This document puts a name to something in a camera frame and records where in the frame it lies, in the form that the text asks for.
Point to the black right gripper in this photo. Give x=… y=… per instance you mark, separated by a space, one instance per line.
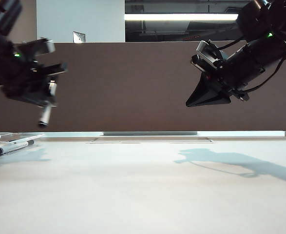
x=247 y=65

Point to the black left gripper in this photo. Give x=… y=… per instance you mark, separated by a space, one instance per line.
x=23 y=78

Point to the black capped white marker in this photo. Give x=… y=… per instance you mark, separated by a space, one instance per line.
x=44 y=117

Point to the clear plastic packaging box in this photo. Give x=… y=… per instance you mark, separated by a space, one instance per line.
x=11 y=137

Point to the beige round column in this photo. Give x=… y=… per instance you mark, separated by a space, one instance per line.
x=28 y=19

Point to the brown desk divider panel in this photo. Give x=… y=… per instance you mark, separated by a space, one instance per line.
x=133 y=85

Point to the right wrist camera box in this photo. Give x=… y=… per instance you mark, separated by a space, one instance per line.
x=209 y=53

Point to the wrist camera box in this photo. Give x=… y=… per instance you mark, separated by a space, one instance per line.
x=209 y=53
x=40 y=47

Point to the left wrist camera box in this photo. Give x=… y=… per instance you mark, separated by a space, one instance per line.
x=40 y=47

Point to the silver wall plate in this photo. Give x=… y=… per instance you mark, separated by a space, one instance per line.
x=79 y=37

